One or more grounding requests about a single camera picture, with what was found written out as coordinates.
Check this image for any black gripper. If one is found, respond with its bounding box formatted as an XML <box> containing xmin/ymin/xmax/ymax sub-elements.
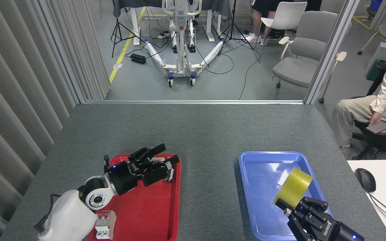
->
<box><xmin>107</xmin><ymin>144</ymin><xmax>180</xmax><ymax>196</ymax></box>
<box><xmin>274</xmin><ymin>197</ymin><xmax>365</xmax><ymax>241</ymax></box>

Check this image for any yellow tape roll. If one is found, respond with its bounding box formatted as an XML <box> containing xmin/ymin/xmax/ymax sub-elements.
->
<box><xmin>273</xmin><ymin>167</ymin><xmax>313</xmax><ymax>209</ymax></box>

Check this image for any dark phone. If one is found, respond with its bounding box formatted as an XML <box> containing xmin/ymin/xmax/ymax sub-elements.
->
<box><xmin>366</xmin><ymin>122</ymin><xmax>386</xmax><ymax>134</ymax></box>

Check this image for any person's right hand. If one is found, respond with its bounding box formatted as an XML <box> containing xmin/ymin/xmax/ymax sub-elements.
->
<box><xmin>370</xmin><ymin>112</ymin><xmax>384</xmax><ymax>126</ymax></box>

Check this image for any red plastic tray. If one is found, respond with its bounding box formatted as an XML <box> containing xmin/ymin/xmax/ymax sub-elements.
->
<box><xmin>87</xmin><ymin>154</ymin><xmax>181</xmax><ymax>241</ymax></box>

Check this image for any blue plastic tray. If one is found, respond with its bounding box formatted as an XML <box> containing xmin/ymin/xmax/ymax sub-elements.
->
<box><xmin>239</xmin><ymin>151</ymin><xmax>337</xmax><ymax>241</ymax></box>

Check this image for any black computer mouse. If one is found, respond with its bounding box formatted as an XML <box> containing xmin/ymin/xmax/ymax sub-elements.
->
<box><xmin>355</xmin><ymin>168</ymin><xmax>376</xmax><ymax>193</ymax></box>

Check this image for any white red circuit breaker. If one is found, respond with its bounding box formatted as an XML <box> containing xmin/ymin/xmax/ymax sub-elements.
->
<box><xmin>95</xmin><ymin>210</ymin><xmax>117</xmax><ymax>240</ymax></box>

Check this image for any black office chair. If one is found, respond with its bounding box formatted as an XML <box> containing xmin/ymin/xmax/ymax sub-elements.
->
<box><xmin>349</xmin><ymin>63</ymin><xmax>386</xmax><ymax>160</ymax></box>

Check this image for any seated person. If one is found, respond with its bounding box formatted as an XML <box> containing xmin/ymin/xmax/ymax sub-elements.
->
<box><xmin>332</xmin><ymin>46</ymin><xmax>386</xmax><ymax>160</ymax></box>

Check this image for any white wheeled stand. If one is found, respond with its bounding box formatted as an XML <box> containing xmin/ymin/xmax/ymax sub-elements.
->
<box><xmin>144</xmin><ymin>0</ymin><xmax>225</xmax><ymax>88</ymax></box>

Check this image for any black tripod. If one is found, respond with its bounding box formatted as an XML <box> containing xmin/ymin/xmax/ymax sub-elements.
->
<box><xmin>110</xmin><ymin>0</ymin><xmax>146</xmax><ymax>59</ymax></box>
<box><xmin>217</xmin><ymin>0</ymin><xmax>255</xmax><ymax>57</ymax></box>

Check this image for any grey padded chair with armrests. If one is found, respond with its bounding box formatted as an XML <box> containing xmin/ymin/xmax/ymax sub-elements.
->
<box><xmin>266</xmin><ymin>11</ymin><xmax>352</xmax><ymax>104</ymax></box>

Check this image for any grey ribbed partition panel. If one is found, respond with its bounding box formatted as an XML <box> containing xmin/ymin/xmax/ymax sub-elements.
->
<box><xmin>0</xmin><ymin>0</ymin><xmax>111</xmax><ymax>241</ymax></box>

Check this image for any green container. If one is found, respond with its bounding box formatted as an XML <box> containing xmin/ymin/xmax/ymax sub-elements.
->
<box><xmin>367</xmin><ymin>60</ymin><xmax>386</xmax><ymax>81</ymax></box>

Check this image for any person in background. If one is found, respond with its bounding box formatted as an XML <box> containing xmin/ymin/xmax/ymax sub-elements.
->
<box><xmin>245</xmin><ymin>0</ymin><xmax>306</xmax><ymax>46</ymax></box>

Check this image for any white plastic chair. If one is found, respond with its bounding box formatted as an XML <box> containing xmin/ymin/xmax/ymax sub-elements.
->
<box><xmin>257</xmin><ymin>2</ymin><xmax>308</xmax><ymax>64</ymax></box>

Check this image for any silver frame rail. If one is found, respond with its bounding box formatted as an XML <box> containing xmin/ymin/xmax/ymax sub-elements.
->
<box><xmin>85</xmin><ymin>100</ymin><xmax>305</xmax><ymax>105</ymax></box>

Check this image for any black floor cable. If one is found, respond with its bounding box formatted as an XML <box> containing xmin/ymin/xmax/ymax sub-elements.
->
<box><xmin>239</xmin><ymin>50</ymin><xmax>261</xmax><ymax>100</ymax></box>
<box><xmin>193</xmin><ymin>44</ymin><xmax>234</xmax><ymax>75</ymax></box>

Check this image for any silver frame post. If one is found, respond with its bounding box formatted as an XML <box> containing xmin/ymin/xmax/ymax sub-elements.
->
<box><xmin>304</xmin><ymin>0</ymin><xmax>361</xmax><ymax>105</ymax></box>

